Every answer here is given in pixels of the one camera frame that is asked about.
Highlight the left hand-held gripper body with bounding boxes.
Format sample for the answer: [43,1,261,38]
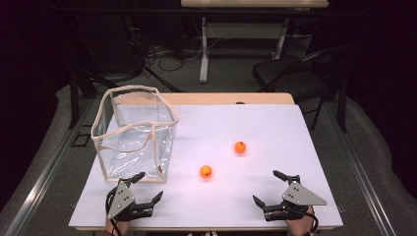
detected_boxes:
[105,181,155,222]

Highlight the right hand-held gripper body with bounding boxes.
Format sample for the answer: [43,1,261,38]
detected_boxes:
[263,181,328,222]

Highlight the transparent bag with beige trim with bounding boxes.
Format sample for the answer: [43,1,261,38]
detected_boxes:
[90,85,181,184]

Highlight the person's left hand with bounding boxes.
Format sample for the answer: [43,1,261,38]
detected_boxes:
[105,218,132,236]

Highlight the person's right hand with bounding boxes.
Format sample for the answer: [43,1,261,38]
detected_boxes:
[284,206,317,236]

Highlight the black stand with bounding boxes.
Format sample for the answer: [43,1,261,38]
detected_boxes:
[67,9,111,131]

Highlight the wooden table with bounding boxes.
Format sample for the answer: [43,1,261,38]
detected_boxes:
[68,91,344,232]

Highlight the black chair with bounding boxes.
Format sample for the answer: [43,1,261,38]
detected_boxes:
[251,41,363,133]

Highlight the white-framed desk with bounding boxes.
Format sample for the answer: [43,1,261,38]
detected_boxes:
[180,0,329,85]

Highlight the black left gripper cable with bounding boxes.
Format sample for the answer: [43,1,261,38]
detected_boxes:
[104,188,123,236]

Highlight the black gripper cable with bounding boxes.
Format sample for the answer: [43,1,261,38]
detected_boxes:
[104,188,123,236]
[294,207,320,234]

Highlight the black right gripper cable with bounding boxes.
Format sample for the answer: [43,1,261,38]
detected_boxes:
[294,207,320,234]

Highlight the metal floor rail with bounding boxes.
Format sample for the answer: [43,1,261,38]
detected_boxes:
[2,97,96,236]
[324,100,398,236]

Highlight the black floor cables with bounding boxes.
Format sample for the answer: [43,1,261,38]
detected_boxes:
[144,38,206,74]

